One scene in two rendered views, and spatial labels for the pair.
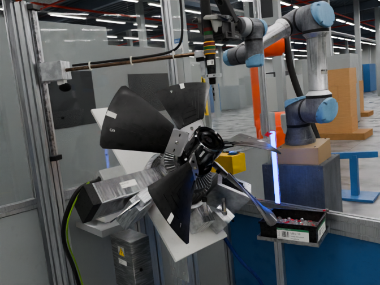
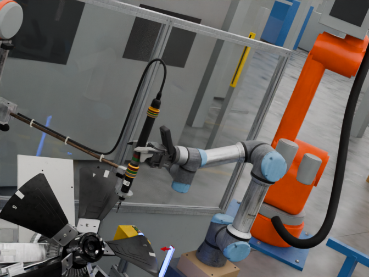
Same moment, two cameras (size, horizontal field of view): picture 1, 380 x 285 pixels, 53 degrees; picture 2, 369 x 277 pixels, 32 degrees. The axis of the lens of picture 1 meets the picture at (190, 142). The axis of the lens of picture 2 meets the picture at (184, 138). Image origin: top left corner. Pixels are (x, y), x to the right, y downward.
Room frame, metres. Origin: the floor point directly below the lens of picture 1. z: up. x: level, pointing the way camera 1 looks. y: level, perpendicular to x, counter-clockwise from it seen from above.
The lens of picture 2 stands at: (-0.93, -0.34, 2.41)
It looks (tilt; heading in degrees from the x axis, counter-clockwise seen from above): 16 degrees down; 2
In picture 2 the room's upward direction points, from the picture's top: 21 degrees clockwise
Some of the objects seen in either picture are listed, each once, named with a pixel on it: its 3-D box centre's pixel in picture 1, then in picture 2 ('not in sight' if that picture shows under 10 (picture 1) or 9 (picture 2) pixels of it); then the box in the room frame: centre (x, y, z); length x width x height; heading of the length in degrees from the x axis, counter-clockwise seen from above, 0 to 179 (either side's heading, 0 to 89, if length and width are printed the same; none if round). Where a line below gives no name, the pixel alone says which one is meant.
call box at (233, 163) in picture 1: (227, 163); (131, 243); (1.85, -0.17, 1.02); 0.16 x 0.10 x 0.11; 42
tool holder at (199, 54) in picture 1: (208, 64); (125, 182); (1.39, -0.10, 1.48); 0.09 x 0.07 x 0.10; 77
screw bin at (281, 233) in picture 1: (293, 225); not in sight; (1.40, -0.36, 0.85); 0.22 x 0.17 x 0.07; 58
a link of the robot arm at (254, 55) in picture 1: (251, 54); (182, 176); (1.59, -0.29, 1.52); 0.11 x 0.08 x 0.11; 30
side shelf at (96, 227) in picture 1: (122, 216); not in sight; (1.72, 0.35, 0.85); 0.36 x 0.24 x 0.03; 132
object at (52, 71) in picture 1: (54, 71); (0, 109); (1.53, 0.51, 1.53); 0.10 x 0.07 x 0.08; 77
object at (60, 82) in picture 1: (65, 85); (4, 125); (1.52, 0.47, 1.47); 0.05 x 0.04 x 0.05; 77
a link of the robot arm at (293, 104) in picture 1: (298, 109); (222, 229); (1.87, -0.55, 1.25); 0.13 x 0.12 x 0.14; 30
